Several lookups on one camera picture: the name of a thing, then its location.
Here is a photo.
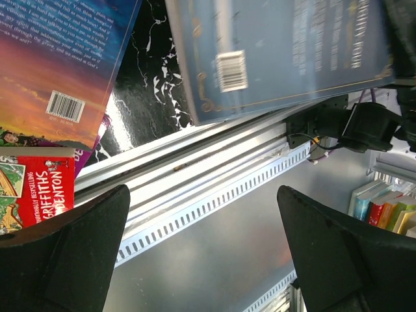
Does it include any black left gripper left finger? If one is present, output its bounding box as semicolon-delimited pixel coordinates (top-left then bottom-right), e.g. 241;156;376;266
1;185;130;311

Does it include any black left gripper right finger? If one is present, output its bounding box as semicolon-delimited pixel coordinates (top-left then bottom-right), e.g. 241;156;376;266
277;185;415;311

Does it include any Jane Eyre blue orange book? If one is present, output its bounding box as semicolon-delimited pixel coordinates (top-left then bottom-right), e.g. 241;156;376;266
1;0;141;150

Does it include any Nineteen Eighty-Four grey-blue book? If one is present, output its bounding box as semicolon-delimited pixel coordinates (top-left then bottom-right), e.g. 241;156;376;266
166;0;395;125

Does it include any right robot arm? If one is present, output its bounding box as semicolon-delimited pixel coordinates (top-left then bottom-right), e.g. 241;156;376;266
314;1;415;153

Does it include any colourful background books row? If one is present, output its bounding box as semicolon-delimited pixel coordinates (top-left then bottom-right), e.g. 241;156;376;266
347;178;415;229

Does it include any red Storey Treehouse book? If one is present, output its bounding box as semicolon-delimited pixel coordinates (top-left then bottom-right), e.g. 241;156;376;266
1;147;75;235

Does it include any purple 117-Storey Treehouse book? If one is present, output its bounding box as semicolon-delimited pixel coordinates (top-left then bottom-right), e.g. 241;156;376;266
73;113;113;178

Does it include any aluminium rail base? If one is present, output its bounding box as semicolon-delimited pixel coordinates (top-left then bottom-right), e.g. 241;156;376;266
73;94;350;225

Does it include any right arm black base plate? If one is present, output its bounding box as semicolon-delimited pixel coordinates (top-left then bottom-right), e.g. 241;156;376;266
285;94;350;149

